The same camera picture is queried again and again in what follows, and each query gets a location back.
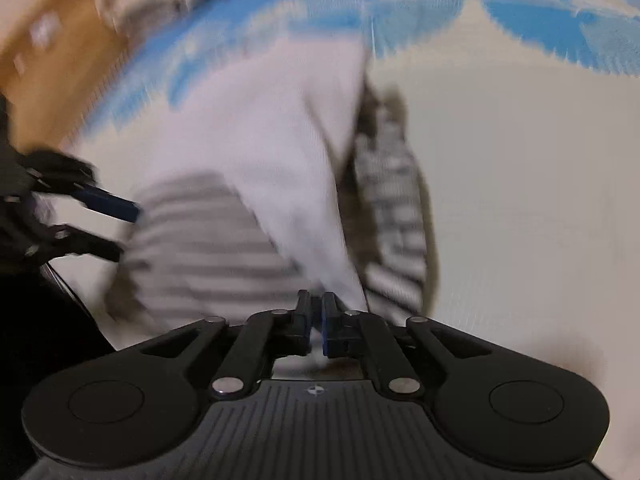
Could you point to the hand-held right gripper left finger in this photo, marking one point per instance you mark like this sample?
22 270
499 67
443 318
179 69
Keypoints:
304 322

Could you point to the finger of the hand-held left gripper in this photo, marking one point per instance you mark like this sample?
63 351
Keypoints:
107 204
85 245

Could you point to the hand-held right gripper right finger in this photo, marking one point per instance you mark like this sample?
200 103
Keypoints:
327 325

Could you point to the white striped hooded top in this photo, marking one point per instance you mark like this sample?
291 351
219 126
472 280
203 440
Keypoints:
280 135

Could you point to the wooden bed frame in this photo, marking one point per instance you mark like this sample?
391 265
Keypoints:
65 80

